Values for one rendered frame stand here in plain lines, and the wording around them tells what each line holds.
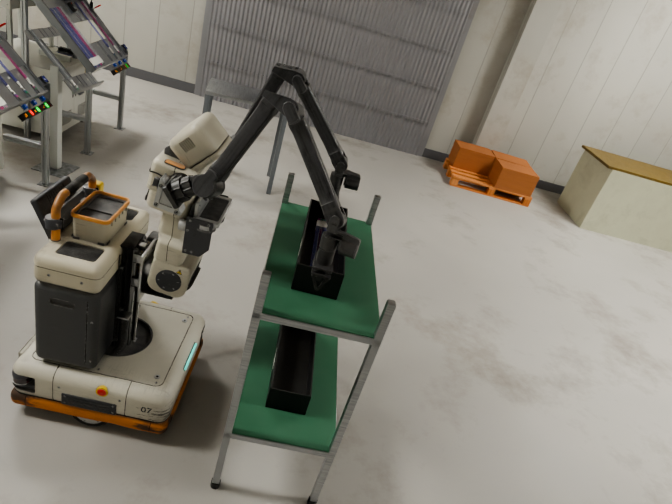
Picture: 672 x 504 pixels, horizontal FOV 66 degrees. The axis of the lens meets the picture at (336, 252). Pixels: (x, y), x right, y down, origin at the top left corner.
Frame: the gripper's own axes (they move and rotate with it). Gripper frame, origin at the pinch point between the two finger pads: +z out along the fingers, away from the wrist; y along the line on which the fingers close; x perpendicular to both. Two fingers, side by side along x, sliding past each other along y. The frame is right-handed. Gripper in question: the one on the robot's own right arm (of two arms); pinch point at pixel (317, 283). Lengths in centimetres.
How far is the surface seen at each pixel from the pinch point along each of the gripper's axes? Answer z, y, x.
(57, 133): 68, 229, 202
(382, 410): 104, 54, -58
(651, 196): 44, 424, -390
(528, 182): 72, 448, -254
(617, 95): -41, 540, -354
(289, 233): 8.1, 46.7, 13.4
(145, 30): 35, 531, 244
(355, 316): 9.0, -1.4, -16.2
